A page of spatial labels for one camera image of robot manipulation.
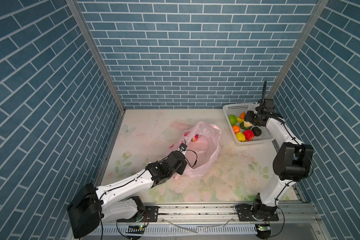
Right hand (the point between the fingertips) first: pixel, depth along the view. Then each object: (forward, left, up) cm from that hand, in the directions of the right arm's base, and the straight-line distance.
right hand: (248, 115), depth 94 cm
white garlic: (-7, +1, 0) cm, 8 cm away
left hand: (-31, +38, -6) cm, 49 cm away
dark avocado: (-3, -9, -12) cm, 16 cm away
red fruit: (-6, -3, -12) cm, 14 cm away
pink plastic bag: (-11, +28, -17) cm, 34 cm away
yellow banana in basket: (+7, +1, -13) cm, 15 cm away
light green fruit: (+5, +6, -11) cm, 14 cm away
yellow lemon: (-9, +3, -11) cm, 15 cm away
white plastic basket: (+24, -1, -19) cm, 31 cm away
